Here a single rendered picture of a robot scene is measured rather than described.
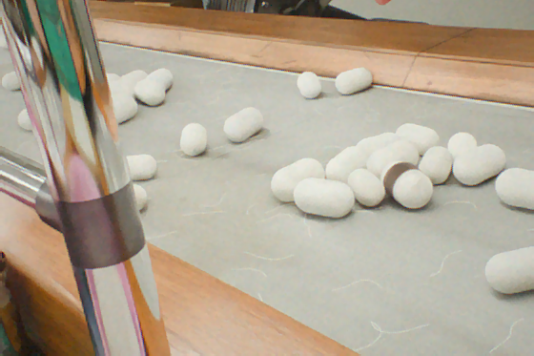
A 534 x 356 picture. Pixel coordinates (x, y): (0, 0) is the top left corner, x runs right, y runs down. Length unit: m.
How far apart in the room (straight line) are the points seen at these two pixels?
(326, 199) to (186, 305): 0.12
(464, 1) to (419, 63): 2.19
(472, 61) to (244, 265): 0.30
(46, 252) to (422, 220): 0.20
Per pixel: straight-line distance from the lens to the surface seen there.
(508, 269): 0.33
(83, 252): 0.22
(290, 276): 0.36
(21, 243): 0.40
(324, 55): 0.69
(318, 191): 0.40
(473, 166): 0.43
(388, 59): 0.64
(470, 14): 2.81
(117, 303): 0.22
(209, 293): 0.31
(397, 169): 0.41
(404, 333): 0.32
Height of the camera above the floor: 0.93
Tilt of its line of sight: 22 degrees down
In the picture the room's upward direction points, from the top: 9 degrees counter-clockwise
